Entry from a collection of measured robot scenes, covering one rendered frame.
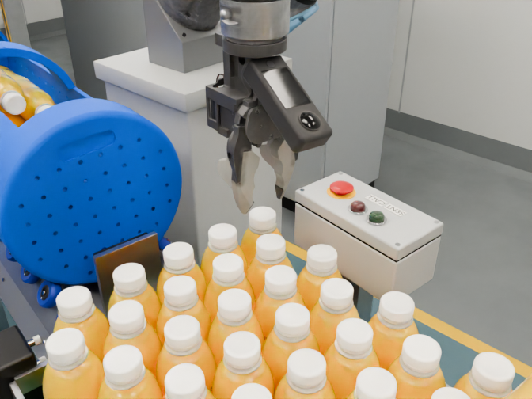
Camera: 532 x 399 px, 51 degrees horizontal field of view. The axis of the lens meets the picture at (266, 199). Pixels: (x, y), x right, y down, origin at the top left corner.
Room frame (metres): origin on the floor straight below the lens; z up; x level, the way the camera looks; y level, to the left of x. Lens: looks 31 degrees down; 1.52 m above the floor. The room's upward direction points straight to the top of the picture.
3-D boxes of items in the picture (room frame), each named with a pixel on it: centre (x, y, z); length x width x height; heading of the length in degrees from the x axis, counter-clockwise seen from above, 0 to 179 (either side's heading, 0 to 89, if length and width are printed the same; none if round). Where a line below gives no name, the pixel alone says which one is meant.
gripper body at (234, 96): (0.62, 0.02, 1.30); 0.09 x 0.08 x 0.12; 39
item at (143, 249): (0.66, 0.21, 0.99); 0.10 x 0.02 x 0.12; 129
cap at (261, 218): (0.67, 0.00, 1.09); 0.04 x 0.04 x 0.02
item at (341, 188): (0.73, -0.11, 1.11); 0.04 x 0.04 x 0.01
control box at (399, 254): (0.69, -0.15, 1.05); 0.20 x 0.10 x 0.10; 39
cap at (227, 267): (0.56, 0.05, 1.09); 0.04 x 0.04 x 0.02
